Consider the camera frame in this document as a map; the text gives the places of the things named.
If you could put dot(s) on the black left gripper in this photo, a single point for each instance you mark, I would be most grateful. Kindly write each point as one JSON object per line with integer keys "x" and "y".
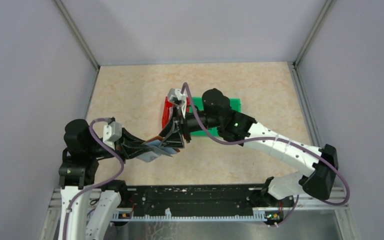
{"x": 124, "y": 146}

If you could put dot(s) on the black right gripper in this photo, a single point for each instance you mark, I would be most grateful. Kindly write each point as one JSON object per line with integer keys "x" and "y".
{"x": 184, "y": 126}

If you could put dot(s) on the brown leather card holder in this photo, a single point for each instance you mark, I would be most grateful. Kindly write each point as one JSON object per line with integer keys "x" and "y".
{"x": 155, "y": 150}

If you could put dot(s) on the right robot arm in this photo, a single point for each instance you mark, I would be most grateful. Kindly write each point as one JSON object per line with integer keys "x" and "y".
{"x": 316, "y": 167}

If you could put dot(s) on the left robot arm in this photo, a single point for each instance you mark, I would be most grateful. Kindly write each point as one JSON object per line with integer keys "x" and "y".
{"x": 87, "y": 207}

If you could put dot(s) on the red plastic bin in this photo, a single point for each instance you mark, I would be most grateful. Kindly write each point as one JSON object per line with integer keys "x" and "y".
{"x": 167, "y": 111}

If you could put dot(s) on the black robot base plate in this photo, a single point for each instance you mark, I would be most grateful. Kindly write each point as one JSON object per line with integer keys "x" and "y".
{"x": 202, "y": 200}

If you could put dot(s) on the aluminium frame rail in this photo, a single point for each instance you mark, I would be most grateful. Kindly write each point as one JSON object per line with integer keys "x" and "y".
{"x": 303, "y": 203}

